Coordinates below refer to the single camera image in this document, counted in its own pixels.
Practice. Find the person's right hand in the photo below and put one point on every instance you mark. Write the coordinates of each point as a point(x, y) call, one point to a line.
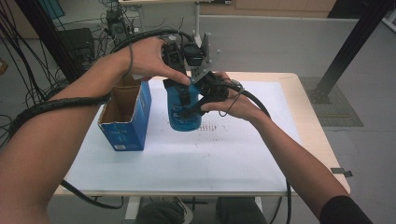
point(243, 105)

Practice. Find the computer tower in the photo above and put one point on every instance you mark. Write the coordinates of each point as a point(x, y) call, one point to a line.
point(118, 26)

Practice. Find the black equipment box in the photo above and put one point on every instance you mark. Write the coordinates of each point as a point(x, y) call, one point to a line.
point(77, 43)

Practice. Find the white desk frame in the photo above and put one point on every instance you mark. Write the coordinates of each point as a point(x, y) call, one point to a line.
point(197, 18)

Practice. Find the white table sheet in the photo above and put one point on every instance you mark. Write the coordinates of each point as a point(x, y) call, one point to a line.
point(202, 161)

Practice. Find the blue detergent bottle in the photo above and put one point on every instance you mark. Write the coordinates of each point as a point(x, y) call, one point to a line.
point(183, 124)

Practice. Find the person's leg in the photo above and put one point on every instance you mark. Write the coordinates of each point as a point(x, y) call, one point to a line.
point(162, 214)
point(239, 211)

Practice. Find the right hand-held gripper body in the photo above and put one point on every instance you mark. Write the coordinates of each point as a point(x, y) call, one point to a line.
point(214, 88)

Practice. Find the wooden cabinet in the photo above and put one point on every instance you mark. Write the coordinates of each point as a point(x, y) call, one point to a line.
point(280, 7)

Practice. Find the small black table clip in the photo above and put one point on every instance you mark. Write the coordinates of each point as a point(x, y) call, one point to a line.
point(341, 172)

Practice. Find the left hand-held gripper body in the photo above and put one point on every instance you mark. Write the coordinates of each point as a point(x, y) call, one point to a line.
point(200, 65)

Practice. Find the black metal post with foot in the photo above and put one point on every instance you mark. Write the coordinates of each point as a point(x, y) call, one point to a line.
point(351, 43)

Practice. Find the person's left hand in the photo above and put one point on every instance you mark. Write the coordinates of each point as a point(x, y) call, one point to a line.
point(146, 59)

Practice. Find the person's left leg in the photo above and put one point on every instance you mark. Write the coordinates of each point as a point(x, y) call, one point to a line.
point(162, 214)

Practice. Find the person's right leg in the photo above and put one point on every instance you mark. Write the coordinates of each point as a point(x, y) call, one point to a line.
point(239, 211)

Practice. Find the blue cardboard box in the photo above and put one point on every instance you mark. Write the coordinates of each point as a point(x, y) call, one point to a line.
point(124, 137)

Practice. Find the person's black sleeve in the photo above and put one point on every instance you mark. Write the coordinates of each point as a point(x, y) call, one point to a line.
point(342, 213)

